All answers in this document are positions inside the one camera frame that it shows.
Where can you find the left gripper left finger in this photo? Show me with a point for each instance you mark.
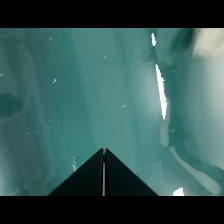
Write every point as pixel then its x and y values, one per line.
pixel 88 180

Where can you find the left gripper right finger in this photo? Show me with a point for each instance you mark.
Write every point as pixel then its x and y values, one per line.
pixel 121 180

